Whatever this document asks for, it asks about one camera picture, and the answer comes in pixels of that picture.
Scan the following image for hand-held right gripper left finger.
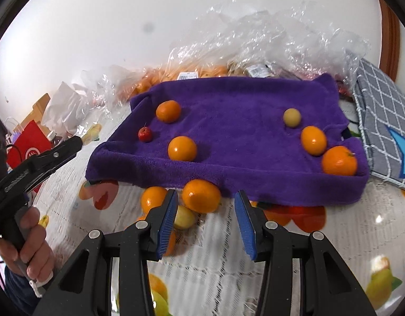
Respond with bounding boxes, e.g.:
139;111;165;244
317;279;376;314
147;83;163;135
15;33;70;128
33;189;179;316

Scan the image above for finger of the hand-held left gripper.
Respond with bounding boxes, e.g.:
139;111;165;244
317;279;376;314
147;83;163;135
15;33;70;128
31;136;85;172

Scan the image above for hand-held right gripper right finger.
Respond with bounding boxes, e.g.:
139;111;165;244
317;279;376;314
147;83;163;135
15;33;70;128
234;189;377;316

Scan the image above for pale yellow fruit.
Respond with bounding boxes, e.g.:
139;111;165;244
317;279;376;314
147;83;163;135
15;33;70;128
173;205;196;230

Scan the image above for orange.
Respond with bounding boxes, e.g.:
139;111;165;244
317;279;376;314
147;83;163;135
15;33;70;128
163;229;177;256
182;179;222;213
322;145;358;176
168;136;198;162
141;186;168;214
156;100;182;124
300;125;328;156

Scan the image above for small red fruit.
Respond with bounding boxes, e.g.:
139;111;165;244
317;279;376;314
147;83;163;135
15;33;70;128
138;123;153;143

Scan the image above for purple towel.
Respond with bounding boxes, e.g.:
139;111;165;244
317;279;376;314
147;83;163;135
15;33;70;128
86;72;369;205

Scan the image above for small yellow-green fruit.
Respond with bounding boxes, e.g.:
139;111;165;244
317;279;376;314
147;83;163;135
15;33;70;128
283;108;302;128

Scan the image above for person's left hand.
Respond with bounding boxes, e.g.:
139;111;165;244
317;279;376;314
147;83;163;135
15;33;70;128
0;206;57;285

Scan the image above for red paper bag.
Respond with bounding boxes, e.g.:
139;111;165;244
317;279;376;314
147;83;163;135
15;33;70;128
5;117;55;172

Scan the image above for white plastic bag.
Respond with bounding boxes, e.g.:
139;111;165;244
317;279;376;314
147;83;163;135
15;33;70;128
41;81;88;135

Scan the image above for fruit-print tablecloth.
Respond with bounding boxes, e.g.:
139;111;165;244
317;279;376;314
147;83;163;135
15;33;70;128
31;105;405;316

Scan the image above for small clear plastic bag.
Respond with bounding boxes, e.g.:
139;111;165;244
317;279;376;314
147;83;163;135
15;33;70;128
74;66;147;112

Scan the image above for pile of bagged oranges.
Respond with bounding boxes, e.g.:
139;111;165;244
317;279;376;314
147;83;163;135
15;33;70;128
120;66;229;101

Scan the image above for packet with white label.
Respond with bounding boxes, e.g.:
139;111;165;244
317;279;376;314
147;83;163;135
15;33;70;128
245;64;272;77

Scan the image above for grey checked cloth blue star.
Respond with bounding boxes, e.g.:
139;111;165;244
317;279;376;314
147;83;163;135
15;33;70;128
352;57;405;191

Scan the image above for large clear plastic bag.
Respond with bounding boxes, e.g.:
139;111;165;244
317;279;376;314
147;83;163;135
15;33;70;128
170;0;371;83

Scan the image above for brown wooden door frame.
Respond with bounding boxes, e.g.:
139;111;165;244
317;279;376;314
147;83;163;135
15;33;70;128
377;0;402;81

